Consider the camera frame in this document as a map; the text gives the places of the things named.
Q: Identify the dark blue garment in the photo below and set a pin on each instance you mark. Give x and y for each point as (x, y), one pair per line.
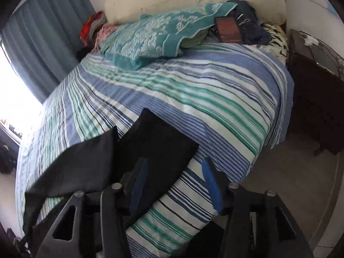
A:
(247, 21)

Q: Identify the brown wallet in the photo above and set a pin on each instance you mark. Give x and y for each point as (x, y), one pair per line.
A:
(227, 30)

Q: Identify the striped blue green bed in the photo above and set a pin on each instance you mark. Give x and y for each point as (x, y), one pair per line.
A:
(231, 99)

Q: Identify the blue grey curtain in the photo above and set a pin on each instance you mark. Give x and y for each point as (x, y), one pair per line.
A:
(42, 39)

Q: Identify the pink cloth on bed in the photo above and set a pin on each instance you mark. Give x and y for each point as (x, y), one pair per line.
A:
(103, 33)

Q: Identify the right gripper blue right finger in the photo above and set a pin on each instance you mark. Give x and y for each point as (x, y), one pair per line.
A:
(258, 224)

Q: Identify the teal floral pillow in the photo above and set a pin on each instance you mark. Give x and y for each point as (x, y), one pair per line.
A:
(134, 45)

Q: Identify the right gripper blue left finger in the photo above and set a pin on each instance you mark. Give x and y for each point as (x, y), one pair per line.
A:
(72, 233)

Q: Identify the black white patterned pillow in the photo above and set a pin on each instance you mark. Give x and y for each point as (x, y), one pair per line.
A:
(278, 45)

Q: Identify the black pants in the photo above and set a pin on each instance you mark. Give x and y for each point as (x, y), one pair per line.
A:
(97, 163)

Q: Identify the dark wooden nightstand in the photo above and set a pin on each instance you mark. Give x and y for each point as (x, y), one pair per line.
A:
(317, 71)

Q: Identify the red clothes pile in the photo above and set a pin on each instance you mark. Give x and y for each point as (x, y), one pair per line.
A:
(94, 24)

